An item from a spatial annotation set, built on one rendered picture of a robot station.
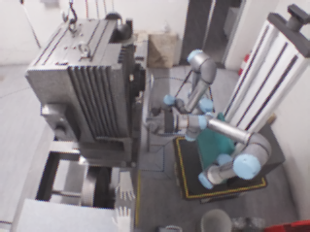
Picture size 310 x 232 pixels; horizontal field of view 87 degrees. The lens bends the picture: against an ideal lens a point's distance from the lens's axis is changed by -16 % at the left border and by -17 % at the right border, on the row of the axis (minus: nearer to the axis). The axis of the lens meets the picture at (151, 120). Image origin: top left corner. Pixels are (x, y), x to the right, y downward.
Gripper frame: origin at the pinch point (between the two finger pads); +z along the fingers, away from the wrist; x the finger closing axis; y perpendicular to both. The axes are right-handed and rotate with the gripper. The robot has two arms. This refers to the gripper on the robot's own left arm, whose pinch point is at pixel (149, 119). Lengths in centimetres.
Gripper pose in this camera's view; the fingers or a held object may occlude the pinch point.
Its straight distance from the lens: 104.8
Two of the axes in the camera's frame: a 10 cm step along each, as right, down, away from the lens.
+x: -0.3, 8.1, -5.9
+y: 0.3, -5.9, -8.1
